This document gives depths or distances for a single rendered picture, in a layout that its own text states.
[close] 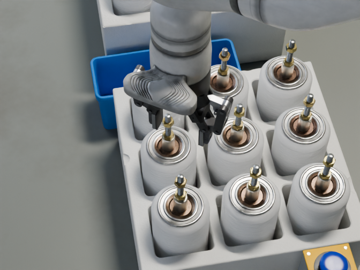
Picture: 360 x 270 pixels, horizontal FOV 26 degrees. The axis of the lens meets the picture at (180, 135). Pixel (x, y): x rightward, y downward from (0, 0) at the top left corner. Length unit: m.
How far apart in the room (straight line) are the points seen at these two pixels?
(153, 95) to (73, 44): 0.91
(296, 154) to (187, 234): 0.25
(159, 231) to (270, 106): 0.34
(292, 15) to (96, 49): 1.09
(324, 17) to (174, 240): 0.62
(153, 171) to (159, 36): 0.47
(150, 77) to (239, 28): 0.76
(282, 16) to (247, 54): 1.00
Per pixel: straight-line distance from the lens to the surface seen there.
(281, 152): 1.37
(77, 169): 1.61
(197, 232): 1.26
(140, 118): 1.40
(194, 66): 0.91
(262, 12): 0.75
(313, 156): 1.36
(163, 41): 0.88
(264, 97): 1.44
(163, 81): 0.91
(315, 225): 1.33
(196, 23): 0.86
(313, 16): 0.73
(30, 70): 1.77
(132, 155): 1.40
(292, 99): 1.41
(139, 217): 1.34
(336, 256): 1.16
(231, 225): 1.29
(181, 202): 1.23
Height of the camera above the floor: 1.36
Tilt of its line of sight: 56 degrees down
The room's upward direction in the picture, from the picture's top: straight up
